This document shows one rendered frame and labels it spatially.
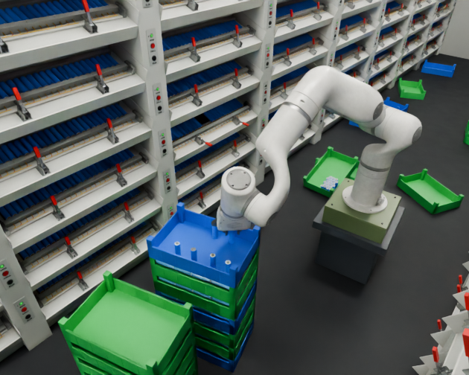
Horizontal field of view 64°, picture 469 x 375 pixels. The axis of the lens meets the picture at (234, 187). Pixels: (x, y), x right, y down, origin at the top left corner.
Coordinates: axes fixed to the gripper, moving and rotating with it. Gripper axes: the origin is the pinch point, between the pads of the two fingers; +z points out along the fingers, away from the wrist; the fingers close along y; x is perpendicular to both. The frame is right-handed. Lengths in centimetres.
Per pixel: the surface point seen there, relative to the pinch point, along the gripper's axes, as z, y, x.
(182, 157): 31, -17, 48
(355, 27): 63, 105, 171
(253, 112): 46, 21, 85
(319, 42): 48, 69, 139
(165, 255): 0.9, -21.1, -7.0
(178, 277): 7.8, -17.8, -12.3
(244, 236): 5.9, 4.3, -0.6
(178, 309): 2.6, -17.7, -22.9
